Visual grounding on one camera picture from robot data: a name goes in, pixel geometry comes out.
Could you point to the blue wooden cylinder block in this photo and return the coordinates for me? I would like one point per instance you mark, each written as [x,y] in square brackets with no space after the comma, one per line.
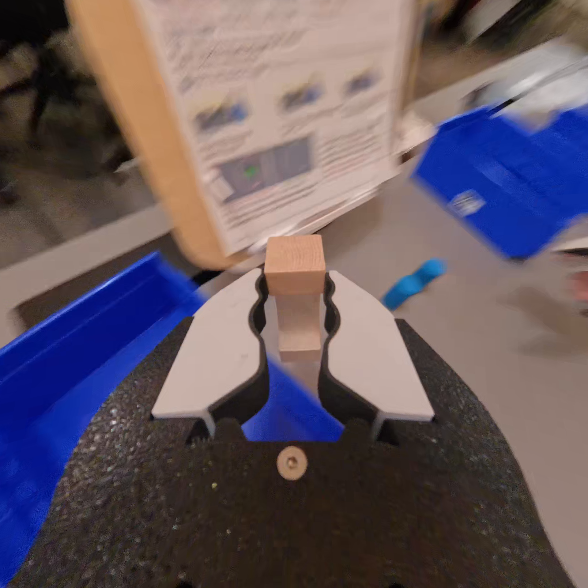
[413,285]

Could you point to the natural wooden arch block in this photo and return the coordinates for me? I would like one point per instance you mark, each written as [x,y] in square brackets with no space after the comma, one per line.
[295,271]

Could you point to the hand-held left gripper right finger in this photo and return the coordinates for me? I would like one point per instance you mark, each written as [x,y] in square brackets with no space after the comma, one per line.
[372,353]

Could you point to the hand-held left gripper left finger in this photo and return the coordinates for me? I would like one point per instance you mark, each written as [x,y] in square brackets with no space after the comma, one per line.
[211,349]

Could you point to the blue plastic storage bin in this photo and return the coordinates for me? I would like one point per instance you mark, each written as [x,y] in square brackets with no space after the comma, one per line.
[69,367]
[505,183]

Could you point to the printed instruction sheet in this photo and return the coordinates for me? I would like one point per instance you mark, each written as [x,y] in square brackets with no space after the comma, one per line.
[275,115]

